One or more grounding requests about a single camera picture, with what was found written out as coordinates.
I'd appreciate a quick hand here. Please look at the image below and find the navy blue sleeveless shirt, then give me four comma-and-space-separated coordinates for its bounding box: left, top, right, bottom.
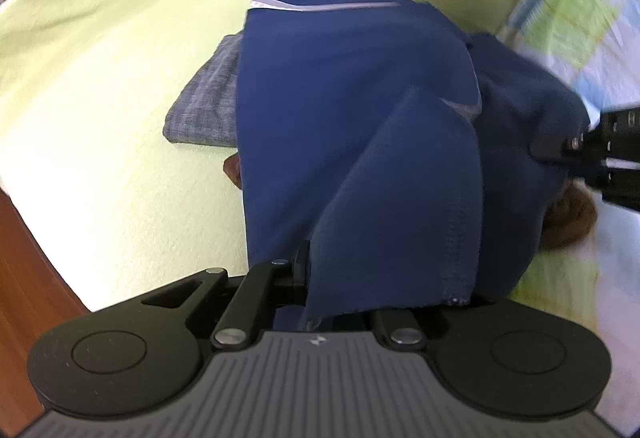
236, 0, 589, 331

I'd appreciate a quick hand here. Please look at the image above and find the brown crumpled garment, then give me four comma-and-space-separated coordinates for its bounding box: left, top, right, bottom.
248, 151, 598, 257

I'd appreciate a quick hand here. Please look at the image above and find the plaid blue green sofa cover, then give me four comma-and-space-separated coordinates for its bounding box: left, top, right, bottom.
491, 0, 640, 434

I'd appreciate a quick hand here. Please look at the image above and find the grey folded garment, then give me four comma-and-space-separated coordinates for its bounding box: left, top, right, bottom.
163, 32, 243, 148

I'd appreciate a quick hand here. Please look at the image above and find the light green sofa cover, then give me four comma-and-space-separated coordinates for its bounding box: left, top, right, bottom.
1, 0, 518, 310

